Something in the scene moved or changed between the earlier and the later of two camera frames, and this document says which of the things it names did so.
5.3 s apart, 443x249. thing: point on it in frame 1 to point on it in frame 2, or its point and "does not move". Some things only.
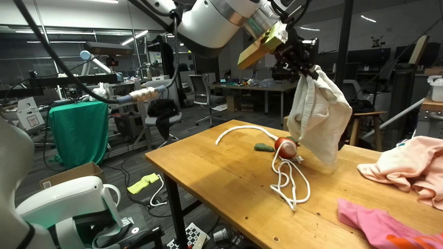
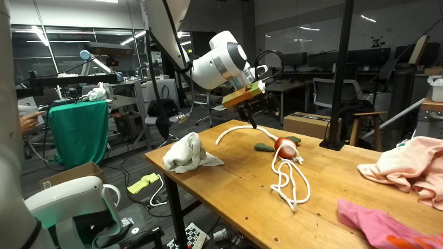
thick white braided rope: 246,126 does not move
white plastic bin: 436,80 does not move
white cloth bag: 320,115 to 187,154
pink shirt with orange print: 385,231 does not move
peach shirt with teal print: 414,163 does not move
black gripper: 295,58 to 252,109
